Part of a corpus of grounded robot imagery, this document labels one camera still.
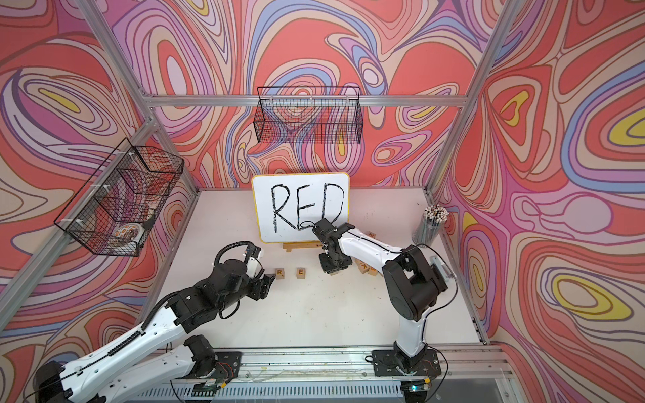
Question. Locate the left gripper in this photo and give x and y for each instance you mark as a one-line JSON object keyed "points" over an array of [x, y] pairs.
{"points": [[262, 286]]}

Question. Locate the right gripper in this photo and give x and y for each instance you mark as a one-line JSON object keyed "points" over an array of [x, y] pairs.
{"points": [[328, 268]]}

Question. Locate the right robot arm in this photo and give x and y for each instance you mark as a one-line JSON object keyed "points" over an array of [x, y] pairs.
{"points": [[413, 283]]}

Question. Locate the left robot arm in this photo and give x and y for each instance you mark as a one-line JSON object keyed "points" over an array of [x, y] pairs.
{"points": [[164, 346]]}

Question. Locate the whiteboard with RED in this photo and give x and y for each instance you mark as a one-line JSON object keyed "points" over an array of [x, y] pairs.
{"points": [[288, 205]]}

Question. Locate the wooden whiteboard stand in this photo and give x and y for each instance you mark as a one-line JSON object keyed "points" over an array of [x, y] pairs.
{"points": [[289, 247]]}

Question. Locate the cup of pencils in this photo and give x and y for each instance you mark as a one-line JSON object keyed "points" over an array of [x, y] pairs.
{"points": [[432, 220]]}

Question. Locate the black stapler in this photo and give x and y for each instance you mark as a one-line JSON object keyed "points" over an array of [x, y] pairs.
{"points": [[443, 268]]}

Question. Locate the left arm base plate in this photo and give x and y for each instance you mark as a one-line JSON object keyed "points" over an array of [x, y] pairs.
{"points": [[222, 365]]}

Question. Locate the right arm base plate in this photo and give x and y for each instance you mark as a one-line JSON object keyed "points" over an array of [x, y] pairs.
{"points": [[393, 362]]}

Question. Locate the back wire basket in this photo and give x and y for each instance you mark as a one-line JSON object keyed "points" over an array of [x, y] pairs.
{"points": [[309, 115]]}

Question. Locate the wire basket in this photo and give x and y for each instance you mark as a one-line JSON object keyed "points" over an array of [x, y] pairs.
{"points": [[309, 115], [131, 185]]}

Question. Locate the left wire basket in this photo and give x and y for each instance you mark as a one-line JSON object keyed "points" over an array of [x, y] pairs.
{"points": [[131, 185]]}

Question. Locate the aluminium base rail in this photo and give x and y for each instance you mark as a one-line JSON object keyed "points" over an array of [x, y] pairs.
{"points": [[469, 373]]}

